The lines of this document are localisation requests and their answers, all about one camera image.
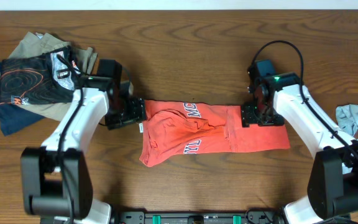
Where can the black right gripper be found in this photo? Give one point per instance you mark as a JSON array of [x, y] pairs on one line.
[[248, 117]]

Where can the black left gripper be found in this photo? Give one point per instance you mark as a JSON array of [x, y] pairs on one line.
[[138, 112]]

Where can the red orange soccer t-shirt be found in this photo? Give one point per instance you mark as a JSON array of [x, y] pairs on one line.
[[173, 128]]

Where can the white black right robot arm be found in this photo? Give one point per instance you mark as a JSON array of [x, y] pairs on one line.
[[332, 190]]

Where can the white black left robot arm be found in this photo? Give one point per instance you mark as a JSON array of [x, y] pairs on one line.
[[56, 183]]

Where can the black folded graphic shirt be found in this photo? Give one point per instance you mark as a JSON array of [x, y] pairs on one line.
[[39, 80]]

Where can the navy folded garment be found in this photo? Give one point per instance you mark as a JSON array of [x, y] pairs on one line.
[[14, 119]]

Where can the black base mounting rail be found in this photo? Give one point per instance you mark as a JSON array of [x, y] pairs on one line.
[[252, 216]]

